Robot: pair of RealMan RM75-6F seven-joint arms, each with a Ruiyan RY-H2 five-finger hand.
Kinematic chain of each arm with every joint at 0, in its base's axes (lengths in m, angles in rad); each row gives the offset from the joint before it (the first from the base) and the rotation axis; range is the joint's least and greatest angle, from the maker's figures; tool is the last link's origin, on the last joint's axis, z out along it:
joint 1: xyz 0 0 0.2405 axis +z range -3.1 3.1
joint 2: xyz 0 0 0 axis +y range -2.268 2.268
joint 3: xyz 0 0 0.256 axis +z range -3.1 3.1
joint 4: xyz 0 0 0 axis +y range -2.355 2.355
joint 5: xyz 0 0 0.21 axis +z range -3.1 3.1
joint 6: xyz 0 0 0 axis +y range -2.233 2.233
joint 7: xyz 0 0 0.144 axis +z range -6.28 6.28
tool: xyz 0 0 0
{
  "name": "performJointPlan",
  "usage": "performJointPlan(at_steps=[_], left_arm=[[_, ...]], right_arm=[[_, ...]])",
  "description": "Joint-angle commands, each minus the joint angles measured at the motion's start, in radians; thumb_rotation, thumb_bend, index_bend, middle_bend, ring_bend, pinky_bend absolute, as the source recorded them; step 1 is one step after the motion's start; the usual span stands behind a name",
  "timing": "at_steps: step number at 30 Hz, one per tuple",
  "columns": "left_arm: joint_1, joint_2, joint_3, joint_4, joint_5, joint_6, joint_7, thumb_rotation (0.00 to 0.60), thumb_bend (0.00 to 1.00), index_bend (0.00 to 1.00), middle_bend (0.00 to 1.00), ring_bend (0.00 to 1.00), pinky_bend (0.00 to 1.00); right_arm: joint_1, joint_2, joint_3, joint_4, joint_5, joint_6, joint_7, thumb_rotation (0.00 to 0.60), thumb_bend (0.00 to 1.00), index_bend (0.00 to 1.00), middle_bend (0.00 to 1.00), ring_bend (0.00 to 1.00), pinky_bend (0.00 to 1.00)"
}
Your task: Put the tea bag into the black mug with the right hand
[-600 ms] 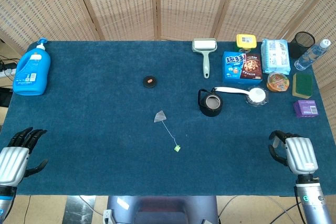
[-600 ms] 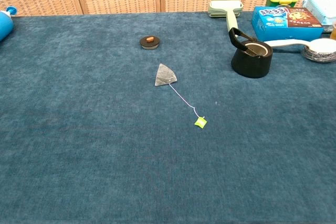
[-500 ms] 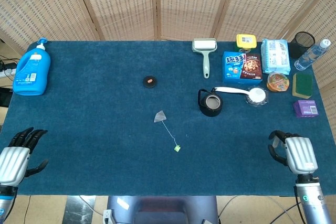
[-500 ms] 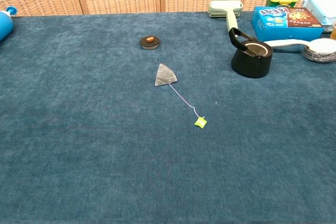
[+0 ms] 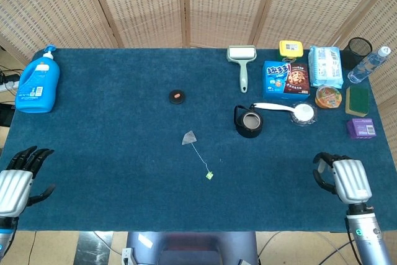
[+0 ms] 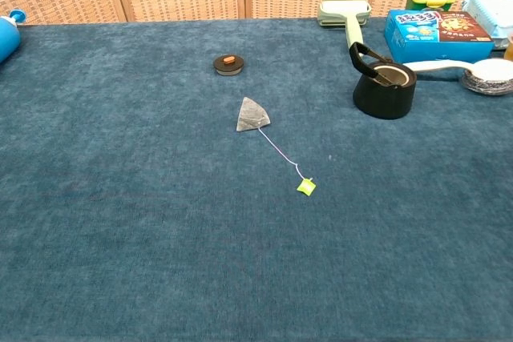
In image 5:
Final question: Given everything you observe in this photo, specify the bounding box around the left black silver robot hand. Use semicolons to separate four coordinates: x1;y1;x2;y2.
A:
0;146;56;218

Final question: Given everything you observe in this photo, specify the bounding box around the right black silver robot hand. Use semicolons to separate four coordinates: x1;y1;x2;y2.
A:
312;152;373;205

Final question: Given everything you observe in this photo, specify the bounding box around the pyramid tea bag green tag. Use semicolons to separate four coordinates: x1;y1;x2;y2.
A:
181;130;215;181

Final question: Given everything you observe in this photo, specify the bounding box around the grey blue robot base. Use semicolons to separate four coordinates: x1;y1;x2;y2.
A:
122;231;259;265

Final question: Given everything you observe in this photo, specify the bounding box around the small black lid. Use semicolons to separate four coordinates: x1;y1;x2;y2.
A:
168;89;187;106

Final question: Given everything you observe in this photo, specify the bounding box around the small purple box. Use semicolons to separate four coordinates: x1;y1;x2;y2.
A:
346;118;377;140

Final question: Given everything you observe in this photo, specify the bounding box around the green yellow sponge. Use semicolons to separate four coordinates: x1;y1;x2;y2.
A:
345;86;370;117

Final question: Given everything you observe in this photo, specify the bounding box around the white dish brush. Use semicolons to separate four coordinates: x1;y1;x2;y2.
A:
249;102;318;128

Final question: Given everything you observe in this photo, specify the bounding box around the orange jelly cup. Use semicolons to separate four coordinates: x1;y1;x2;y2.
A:
314;84;343;110

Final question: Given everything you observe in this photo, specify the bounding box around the blue detergent pump bottle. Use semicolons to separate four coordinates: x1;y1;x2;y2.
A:
14;45;61;114

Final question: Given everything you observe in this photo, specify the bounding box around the white power strip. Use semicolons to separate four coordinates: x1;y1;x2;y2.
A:
0;79;20;92

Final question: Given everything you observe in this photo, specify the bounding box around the blue table cloth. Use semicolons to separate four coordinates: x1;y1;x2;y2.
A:
0;48;397;233

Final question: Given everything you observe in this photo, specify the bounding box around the clear plastic water bottle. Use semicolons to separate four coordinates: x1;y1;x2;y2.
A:
347;45;391;84

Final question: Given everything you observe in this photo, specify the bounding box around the black mug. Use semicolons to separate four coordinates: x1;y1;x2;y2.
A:
233;105;264;139

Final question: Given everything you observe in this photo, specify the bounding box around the blue wet wipes pack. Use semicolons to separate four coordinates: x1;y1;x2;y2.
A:
308;45;344;89

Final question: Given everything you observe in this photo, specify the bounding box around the blue cookie box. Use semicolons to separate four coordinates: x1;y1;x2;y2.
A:
262;60;311;102

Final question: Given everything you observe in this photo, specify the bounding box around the black mesh pen cup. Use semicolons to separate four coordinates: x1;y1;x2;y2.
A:
341;37;373;71

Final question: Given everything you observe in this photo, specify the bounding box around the yellow lidded green container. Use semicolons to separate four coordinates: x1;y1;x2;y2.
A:
278;40;305;61

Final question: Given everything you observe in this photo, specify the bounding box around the pale green lint roller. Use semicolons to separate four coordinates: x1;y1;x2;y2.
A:
226;45;257;94

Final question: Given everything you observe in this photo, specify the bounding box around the woven folding screen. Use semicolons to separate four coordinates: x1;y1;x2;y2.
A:
0;0;397;141

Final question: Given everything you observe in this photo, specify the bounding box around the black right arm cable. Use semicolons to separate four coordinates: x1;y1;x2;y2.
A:
344;217;358;255

